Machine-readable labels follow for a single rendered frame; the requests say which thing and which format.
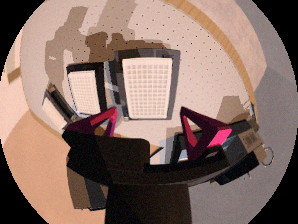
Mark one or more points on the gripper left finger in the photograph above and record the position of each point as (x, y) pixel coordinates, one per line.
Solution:
(89, 124)

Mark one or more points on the white well plate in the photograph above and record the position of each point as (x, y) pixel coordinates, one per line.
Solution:
(80, 97)
(150, 101)
(53, 114)

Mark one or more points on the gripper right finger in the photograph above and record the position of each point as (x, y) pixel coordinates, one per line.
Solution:
(214, 132)

